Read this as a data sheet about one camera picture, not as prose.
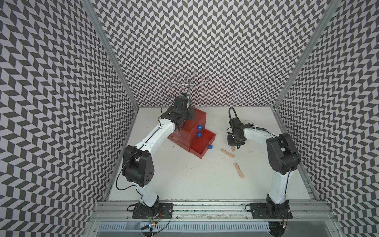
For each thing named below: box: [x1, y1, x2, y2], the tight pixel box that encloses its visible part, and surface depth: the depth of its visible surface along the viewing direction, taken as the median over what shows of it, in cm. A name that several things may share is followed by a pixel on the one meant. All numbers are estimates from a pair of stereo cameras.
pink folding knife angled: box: [220, 148, 236, 158], surface depth 98 cm
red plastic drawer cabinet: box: [167, 108, 216, 159], surface depth 90 cm
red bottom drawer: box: [189, 128, 217, 159], surface depth 91 cm
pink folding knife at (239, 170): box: [233, 162, 245, 179], surface depth 89 cm
